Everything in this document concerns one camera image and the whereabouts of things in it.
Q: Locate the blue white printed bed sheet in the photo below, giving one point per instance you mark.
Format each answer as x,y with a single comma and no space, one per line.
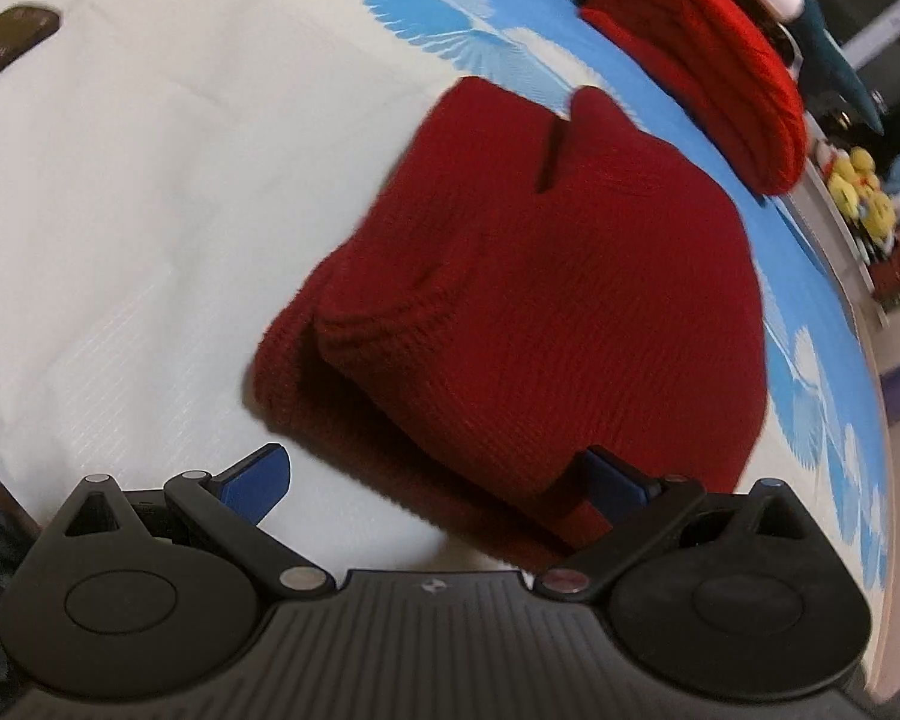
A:
120,240

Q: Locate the yellow plush toy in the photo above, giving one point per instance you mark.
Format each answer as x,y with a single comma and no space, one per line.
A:
851,180
879,214

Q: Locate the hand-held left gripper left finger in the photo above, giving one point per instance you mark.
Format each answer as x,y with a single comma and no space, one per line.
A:
259,480

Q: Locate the red folded blanket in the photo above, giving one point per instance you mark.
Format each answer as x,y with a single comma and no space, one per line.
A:
705,60

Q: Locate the red knit sweater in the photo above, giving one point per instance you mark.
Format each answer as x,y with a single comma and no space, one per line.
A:
570,300

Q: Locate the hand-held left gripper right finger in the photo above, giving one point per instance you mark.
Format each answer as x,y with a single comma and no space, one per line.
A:
619,487

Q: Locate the dark teal shark plush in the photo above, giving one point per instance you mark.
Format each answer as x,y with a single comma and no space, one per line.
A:
832,37

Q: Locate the black smartphone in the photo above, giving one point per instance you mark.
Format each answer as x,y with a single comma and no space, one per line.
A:
7,45

